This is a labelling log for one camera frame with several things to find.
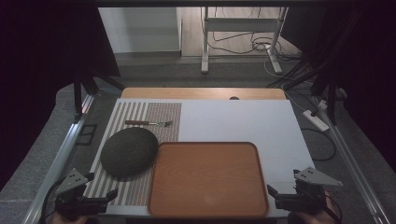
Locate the striped woven placemat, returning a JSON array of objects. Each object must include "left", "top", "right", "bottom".
[{"left": 83, "top": 101, "right": 183, "bottom": 207}]

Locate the aluminium rail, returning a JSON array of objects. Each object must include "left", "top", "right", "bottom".
[
  {"left": 311, "top": 95, "right": 387, "bottom": 224},
  {"left": 21, "top": 92, "right": 96, "bottom": 224}
]

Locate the brown wooden tray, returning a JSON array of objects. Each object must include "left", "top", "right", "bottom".
[{"left": 147, "top": 141, "right": 271, "bottom": 218}]

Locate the white board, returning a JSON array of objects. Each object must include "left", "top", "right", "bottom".
[{"left": 83, "top": 98, "right": 316, "bottom": 218}]

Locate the white panel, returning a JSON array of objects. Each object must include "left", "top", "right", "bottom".
[{"left": 97, "top": 7, "right": 183, "bottom": 54}]

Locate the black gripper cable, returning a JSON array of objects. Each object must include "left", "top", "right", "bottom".
[
  {"left": 39, "top": 179, "right": 64, "bottom": 224},
  {"left": 324, "top": 194, "right": 344, "bottom": 224}
]

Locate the person's left hand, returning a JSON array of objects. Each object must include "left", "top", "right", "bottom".
[{"left": 49, "top": 211, "right": 91, "bottom": 224}]

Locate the dark oval woven plate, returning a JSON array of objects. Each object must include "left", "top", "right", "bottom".
[{"left": 99, "top": 126, "right": 160, "bottom": 179}]

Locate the person's right hand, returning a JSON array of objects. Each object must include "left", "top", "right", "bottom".
[{"left": 289, "top": 189, "right": 338, "bottom": 224}]

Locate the dark curtain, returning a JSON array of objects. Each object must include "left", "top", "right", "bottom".
[
  {"left": 0, "top": 0, "right": 121, "bottom": 191},
  {"left": 281, "top": 0, "right": 396, "bottom": 173}
]

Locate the tangle of floor cables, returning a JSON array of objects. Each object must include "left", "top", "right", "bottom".
[{"left": 206, "top": 7, "right": 304, "bottom": 82}]

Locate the wooden table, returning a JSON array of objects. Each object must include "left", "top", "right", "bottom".
[{"left": 120, "top": 87, "right": 287, "bottom": 101}]

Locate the white power strip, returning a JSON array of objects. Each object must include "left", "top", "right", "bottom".
[{"left": 302, "top": 108, "right": 331, "bottom": 133}]

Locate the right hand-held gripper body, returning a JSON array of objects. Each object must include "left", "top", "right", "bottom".
[{"left": 275, "top": 166, "right": 344, "bottom": 217}]

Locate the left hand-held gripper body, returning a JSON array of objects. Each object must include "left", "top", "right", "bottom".
[{"left": 54, "top": 168, "right": 109, "bottom": 217}]

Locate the black rectangular frame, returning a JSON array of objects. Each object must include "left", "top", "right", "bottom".
[{"left": 75, "top": 123, "right": 98, "bottom": 147}]

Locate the black looped cable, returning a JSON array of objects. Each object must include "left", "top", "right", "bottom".
[{"left": 300, "top": 127, "right": 337, "bottom": 162}]

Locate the fork with wooden handle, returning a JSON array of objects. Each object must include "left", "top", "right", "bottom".
[{"left": 124, "top": 119, "right": 174, "bottom": 128}]

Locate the white metal stand frame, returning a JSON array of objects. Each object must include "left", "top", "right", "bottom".
[{"left": 200, "top": 7, "right": 290, "bottom": 76}]

